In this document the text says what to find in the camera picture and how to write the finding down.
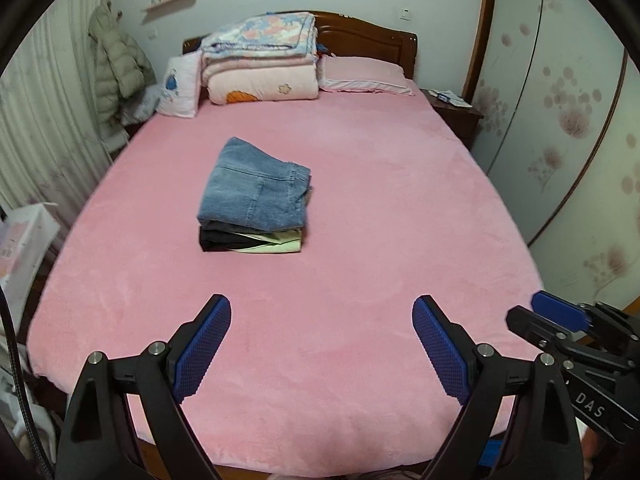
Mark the dark wooden nightstand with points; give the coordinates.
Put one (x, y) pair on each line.
(460, 122)

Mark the floral door wardrobe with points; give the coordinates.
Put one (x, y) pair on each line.
(565, 110)

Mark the white curtain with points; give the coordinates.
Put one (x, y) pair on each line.
(40, 135)

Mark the bed with pink sheet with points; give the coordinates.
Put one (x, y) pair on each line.
(375, 185)

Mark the beige puffer jacket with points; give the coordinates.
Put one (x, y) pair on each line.
(120, 70)

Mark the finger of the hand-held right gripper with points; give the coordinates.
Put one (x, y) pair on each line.
(530, 327)
(557, 310)

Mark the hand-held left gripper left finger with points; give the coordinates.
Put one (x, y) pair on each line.
(200, 352)

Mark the light green black jacket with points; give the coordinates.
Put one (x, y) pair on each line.
(240, 241)

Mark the light patterned cloth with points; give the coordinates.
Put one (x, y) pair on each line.
(142, 105)

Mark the pink pillow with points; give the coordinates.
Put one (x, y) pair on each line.
(365, 75)

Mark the white cartoon print pillow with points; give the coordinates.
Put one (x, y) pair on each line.
(177, 85)

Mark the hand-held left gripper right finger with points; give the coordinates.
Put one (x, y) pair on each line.
(442, 352)

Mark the white papers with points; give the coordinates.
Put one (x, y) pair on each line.
(450, 98)

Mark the wooden wall shelf with items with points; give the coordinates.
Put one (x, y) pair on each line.
(170, 0)

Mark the folded floral quilt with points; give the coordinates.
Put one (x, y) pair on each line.
(260, 32)

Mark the blue denim jacket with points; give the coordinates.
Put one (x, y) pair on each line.
(250, 190)

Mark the folded pink quilt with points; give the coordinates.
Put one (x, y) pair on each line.
(260, 85)

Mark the blue plastic stool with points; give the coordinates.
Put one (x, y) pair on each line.
(492, 452)

